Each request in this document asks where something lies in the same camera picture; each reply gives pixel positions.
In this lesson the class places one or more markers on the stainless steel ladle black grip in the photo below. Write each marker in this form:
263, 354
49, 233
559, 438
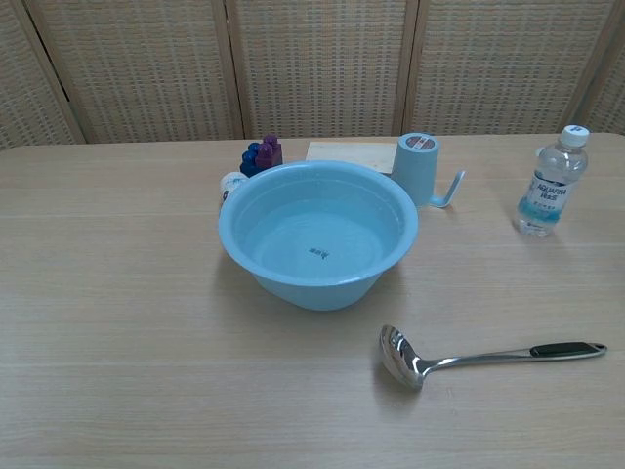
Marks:
396, 353

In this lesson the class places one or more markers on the light blue plastic basin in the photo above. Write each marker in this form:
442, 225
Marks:
273, 288

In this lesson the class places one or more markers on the clear plastic water bottle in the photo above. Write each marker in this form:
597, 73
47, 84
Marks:
548, 195

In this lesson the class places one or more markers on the cream paperback notebook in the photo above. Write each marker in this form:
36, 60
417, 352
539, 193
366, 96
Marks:
346, 152

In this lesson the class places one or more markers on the purple toy building block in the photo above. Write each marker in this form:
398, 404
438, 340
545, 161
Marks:
270, 155

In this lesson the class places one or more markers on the white printed paper cup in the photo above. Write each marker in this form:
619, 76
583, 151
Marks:
230, 184

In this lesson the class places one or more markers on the blue toy building block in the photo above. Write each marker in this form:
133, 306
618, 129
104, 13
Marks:
249, 162

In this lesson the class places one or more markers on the woven rattan folding screen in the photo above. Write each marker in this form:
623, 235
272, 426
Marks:
317, 68

